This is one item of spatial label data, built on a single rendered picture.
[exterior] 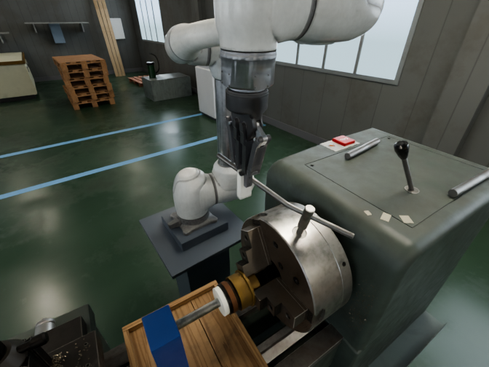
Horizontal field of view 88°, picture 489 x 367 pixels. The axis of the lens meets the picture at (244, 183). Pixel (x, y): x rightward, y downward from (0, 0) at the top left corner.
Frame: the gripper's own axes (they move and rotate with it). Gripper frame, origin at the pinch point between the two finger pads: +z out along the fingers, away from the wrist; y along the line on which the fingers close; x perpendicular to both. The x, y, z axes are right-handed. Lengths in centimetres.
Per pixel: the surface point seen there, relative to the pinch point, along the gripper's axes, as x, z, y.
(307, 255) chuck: 7.2, 12.7, 15.0
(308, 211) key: 8.3, 2.7, 12.0
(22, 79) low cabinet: -136, 117, -768
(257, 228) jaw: 3.5, 14.4, 1.2
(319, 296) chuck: 6.3, 18.9, 21.0
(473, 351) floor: 129, 132, 56
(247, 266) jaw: -2.2, 20.8, 5.6
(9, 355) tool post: -49, 20, 0
